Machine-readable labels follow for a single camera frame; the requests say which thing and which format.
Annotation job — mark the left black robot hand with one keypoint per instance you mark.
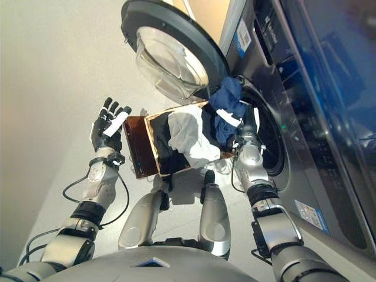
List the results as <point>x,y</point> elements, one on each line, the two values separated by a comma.
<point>104,136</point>

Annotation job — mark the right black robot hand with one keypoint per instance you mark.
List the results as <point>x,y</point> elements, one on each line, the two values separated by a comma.
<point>249,123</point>

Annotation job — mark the blue garment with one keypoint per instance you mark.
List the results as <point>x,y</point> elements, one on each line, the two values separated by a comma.
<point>229,100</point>

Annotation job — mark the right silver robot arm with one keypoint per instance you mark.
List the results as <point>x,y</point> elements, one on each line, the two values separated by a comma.
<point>276,229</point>

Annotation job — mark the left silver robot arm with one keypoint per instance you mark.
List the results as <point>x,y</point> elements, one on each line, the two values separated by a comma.
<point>100,182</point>

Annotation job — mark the grey front-load washing machine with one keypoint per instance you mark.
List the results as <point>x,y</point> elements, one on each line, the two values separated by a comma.
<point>317,132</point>

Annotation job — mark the wicker laundry basket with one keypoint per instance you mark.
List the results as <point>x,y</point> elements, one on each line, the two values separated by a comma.
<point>152,138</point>

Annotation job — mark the white garment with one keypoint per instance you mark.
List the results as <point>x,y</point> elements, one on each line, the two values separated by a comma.
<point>191,138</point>

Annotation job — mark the blue white energy label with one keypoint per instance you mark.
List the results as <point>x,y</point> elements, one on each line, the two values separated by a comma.
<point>243,36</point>

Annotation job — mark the left silver robot leg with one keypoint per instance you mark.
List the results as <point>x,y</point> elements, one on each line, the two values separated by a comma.
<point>144,217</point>

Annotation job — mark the silver robot leg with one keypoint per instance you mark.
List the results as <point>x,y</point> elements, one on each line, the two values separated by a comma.
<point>214,217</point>
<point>144,217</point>

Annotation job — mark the round glass washer door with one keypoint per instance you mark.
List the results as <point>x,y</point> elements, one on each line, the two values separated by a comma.
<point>164,58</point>

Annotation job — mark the right silver robot leg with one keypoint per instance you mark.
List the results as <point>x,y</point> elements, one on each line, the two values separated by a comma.
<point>214,217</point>

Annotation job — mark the blue white pictured sticker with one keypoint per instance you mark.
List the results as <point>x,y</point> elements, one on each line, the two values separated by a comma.
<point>310,216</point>

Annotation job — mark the silver robot torso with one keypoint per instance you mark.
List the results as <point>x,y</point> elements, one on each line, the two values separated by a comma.
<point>161,267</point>

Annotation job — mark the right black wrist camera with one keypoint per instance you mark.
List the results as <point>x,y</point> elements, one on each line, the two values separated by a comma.
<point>236,144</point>

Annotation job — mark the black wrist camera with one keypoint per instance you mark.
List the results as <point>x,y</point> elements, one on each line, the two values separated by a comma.
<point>116,159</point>
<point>236,144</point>

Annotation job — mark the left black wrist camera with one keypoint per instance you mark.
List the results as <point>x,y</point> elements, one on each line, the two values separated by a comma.
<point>116,159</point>

